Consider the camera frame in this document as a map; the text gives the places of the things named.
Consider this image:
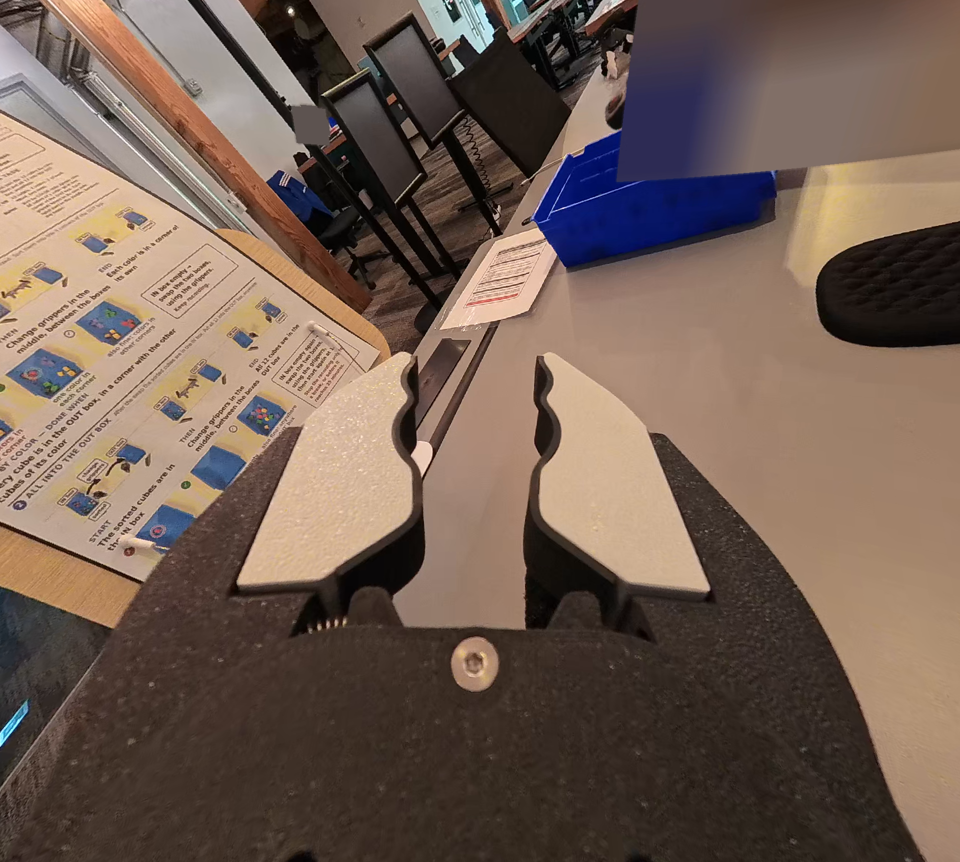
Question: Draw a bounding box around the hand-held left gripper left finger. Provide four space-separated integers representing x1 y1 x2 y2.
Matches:
236 352 427 627

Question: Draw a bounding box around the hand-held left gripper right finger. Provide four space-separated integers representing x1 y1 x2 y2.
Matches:
522 352 712 627

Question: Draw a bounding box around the blue plastic bin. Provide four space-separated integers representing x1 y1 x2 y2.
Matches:
532 131 779 268

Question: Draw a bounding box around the black desk inlay plate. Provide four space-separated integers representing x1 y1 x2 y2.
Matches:
414 337 472 407

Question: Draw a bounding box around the printed instruction sheet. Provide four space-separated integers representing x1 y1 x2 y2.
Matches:
0 112 382 582

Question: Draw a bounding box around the paper in plastic sleeve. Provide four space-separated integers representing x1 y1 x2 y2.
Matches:
438 228 560 332

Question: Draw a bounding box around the blue jacket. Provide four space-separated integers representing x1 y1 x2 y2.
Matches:
266 168 335 237

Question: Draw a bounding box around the wooden display board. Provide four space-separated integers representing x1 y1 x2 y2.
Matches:
0 227 393 627

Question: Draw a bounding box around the black display on stand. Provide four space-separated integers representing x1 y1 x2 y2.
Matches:
321 69 462 312
363 13 504 237

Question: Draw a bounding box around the spare black white gripper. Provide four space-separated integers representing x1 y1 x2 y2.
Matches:
600 30 633 81

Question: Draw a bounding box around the black coiled cable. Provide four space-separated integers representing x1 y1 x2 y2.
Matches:
459 116 492 192

